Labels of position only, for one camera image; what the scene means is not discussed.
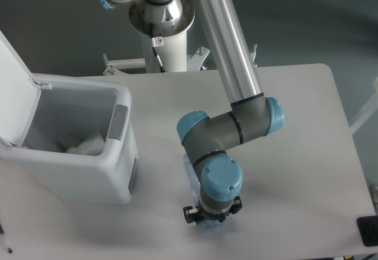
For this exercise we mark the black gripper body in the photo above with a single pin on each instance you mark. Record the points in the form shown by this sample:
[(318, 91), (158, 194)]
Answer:
[(217, 215)]

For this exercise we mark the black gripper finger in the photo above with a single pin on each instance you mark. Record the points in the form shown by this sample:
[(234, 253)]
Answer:
[(234, 208), (193, 215)]

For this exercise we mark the clear blue plastic bottle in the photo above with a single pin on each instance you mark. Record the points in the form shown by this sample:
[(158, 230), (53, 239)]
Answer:
[(195, 191)]

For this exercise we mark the white wrapper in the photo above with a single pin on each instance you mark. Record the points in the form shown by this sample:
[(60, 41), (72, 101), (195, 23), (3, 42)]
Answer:
[(93, 145)]

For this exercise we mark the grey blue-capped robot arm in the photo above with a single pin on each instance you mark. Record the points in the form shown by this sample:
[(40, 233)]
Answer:
[(205, 139)]

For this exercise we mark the white trash can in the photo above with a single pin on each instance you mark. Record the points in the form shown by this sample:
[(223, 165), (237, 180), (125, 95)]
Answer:
[(72, 134)]

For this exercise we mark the white yellow trash in can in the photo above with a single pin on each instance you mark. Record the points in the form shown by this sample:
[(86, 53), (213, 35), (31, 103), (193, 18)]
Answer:
[(69, 143)]

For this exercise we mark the white trash can lid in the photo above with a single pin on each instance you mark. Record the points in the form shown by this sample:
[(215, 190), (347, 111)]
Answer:
[(20, 95)]

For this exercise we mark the black device at edge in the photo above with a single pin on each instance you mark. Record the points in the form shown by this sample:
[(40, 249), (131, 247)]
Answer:
[(368, 230)]

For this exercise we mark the black white pen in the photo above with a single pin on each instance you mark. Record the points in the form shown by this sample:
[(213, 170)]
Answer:
[(5, 241)]

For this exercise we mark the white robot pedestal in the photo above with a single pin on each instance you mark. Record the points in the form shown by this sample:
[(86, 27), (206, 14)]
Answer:
[(162, 28)]

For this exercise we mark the white frame at right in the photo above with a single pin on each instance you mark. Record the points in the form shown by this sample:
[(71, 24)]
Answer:
[(366, 111)]

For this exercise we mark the white metal base frame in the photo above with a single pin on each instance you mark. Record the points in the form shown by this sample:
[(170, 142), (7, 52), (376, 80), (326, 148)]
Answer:
[(170, 63)]

